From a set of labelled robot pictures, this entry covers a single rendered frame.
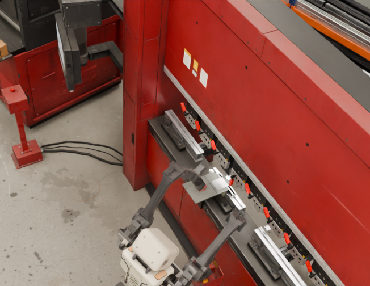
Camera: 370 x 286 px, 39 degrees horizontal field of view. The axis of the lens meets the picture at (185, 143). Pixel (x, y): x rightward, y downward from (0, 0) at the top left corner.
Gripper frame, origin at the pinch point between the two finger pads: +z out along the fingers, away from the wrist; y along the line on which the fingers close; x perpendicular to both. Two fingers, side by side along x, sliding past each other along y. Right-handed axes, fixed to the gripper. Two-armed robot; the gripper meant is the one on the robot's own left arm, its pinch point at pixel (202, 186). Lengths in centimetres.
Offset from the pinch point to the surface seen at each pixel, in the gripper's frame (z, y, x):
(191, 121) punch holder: -8.2, 42.6, -21.7
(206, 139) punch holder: -9.6, 21.4, -21.9
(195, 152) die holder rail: 13.8, 33.8, -10.2
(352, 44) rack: 54, 49, -163
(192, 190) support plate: 0.1, 2.1, 6.9
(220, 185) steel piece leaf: 9.7, -2.7, -10.0
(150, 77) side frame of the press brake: -22, 86, -17
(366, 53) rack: 56, 36, -165
